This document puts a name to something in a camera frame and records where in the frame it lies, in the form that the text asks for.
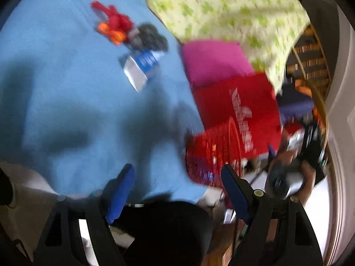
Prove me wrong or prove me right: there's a wooden rack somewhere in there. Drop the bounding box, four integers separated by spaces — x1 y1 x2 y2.
286 23 332 103

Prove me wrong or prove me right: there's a pink pillow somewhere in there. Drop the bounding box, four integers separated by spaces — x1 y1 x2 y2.
181 40 256 89

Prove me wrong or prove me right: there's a black plastic bag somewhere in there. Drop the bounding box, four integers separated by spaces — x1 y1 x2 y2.
128 23 169 53

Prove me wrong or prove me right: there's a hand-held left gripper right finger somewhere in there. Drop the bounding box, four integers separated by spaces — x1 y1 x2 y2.
221 164 325 266

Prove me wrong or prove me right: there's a blue and white packet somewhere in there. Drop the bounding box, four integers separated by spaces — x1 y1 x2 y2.
119 50 163 92

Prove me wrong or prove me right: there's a red bag with white print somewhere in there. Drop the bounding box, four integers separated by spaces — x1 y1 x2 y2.
191 72 283 156

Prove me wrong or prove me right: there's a person's right hand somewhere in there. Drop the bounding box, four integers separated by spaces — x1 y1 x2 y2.
279 140 317 206

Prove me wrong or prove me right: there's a clover print quilt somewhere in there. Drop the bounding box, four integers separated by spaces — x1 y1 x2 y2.
141 0 311 92

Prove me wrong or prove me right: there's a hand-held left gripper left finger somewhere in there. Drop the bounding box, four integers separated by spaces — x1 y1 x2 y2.
33 163 136 266

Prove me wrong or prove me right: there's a dark blue cloth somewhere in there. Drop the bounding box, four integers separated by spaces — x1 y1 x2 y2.
276 84 315 122

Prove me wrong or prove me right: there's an orange plastic wrapper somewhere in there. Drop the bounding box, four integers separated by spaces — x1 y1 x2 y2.
97 22 128 45

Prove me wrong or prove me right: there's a red net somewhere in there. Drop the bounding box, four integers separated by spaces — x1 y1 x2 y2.
91 0 134 38

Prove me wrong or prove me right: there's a blue blanket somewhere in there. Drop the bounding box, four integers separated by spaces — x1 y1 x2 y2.
0 0 208 208

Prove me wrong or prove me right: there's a red mesh basket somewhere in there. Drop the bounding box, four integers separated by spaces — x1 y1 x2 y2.
184 116 250 186

